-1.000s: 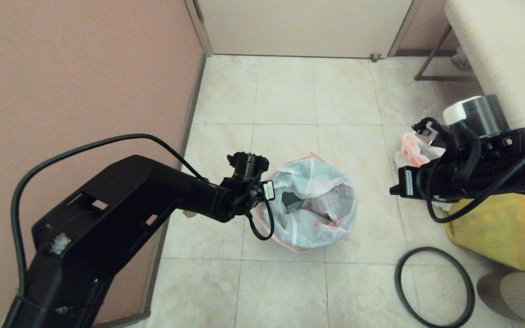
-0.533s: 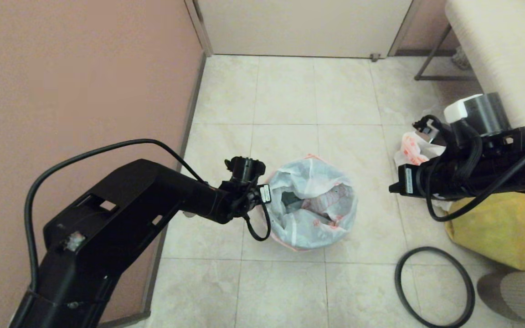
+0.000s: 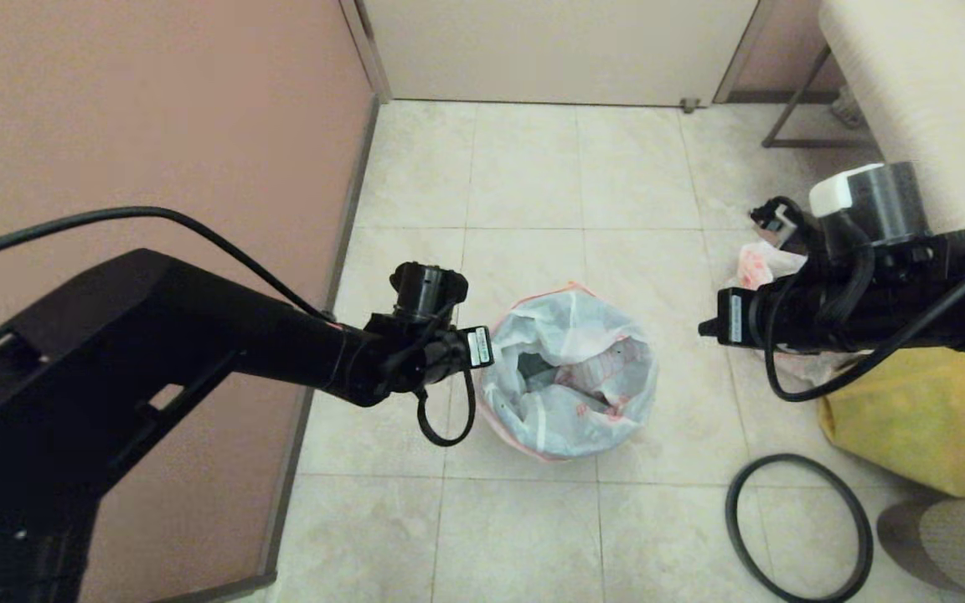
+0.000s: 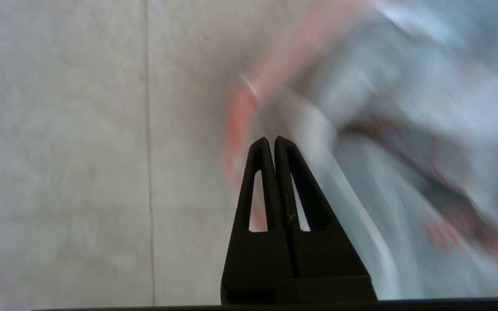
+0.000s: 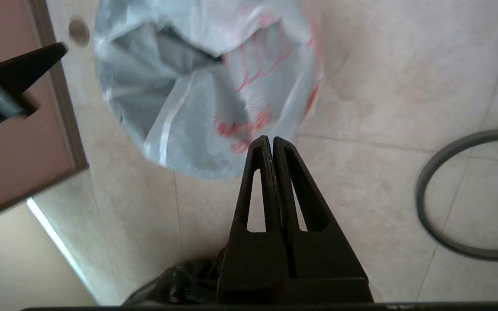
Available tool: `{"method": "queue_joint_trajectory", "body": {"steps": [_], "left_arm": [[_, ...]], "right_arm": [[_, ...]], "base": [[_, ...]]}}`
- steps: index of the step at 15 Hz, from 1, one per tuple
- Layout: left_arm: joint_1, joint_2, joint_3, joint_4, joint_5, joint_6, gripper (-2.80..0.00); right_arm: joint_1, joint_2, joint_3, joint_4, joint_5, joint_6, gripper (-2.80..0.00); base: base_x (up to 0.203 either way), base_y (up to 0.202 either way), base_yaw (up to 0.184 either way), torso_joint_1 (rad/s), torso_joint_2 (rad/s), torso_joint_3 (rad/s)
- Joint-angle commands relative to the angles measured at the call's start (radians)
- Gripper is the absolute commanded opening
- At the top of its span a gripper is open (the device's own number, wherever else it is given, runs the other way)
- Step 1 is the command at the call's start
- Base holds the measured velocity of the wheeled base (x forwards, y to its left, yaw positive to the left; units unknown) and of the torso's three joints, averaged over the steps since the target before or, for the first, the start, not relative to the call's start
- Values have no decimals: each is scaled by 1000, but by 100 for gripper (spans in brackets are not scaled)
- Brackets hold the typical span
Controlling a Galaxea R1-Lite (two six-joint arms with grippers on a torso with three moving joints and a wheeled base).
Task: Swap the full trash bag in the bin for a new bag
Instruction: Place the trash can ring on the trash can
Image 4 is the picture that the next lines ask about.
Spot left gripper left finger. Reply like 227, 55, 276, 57
221, 137, 294, 305

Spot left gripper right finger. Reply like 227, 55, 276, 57
274, 136, 371, 279

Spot white cartoon-print plastic bag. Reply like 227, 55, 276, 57
221, 0, 498, 299

